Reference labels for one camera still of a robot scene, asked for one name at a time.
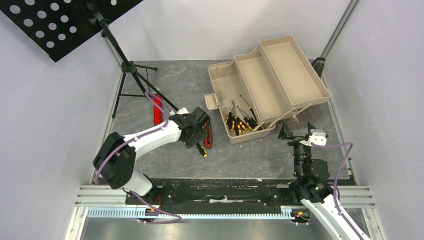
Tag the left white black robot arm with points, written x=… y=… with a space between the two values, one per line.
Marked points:
x=115 y=161

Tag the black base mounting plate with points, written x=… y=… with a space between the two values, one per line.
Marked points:
x=230 y=196

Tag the black perforated music stand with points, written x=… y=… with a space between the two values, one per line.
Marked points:
x=60 y=26

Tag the aluminium frame rail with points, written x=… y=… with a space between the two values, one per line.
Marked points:
x=99 y=197

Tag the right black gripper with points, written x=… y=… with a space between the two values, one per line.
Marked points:
x=296 y=139

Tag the screwdriver black handle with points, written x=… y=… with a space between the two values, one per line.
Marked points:
x=249 y=107

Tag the beige plastic tool box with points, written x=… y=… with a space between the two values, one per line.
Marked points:
x=276 y=78

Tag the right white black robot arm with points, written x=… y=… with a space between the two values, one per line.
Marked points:
x=321 y=195

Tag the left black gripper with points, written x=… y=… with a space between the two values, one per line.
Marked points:
x=201 y=135

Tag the red cylindrical object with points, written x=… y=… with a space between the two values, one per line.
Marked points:
x=158 y=116

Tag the black metronome clear cover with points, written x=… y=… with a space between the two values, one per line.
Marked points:
x=318 y=65

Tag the screwdriver yellow black sideways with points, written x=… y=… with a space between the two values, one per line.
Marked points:
x=233 y=105

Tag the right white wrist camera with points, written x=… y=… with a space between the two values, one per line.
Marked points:
x=315 y=137

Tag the red black utility knife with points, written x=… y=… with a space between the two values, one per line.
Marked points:
x=208 y=141

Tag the screwdriver yellow black extra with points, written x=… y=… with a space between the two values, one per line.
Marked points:
x=241 y=124

